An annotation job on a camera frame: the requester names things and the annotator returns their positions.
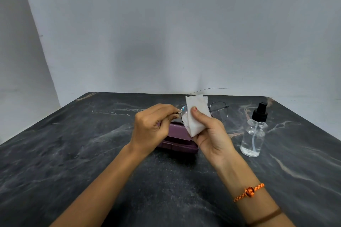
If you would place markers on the person's left hand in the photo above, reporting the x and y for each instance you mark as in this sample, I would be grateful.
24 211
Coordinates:
147 128

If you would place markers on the person's right hand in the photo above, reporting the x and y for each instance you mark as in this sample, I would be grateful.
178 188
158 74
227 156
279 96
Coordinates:
213 136

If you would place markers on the person's right thumb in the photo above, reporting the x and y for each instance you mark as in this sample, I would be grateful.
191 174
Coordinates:
199 115

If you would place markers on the person's left fingers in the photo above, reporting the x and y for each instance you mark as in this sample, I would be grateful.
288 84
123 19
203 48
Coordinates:
165 115

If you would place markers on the white cleaning cloth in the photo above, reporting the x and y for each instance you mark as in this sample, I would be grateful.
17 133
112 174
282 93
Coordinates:
196 117

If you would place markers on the thin metal frame eyeglasses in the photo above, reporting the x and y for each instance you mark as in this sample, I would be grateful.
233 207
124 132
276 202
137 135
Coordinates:
218 111

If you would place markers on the person's right forearm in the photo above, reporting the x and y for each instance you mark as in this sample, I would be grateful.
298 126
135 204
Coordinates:
247 192

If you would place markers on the person's left forearm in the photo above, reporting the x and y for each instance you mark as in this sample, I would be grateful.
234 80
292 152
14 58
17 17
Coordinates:
104 187

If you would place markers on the purple eyeglasses case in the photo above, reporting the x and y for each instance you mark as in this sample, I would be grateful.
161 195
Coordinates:
177 140

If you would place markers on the clear spray bottle black nozzle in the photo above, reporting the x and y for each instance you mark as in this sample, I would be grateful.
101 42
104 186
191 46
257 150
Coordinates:
253 135

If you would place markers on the brown wrist band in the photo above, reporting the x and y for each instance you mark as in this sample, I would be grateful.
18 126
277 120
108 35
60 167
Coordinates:
266 216

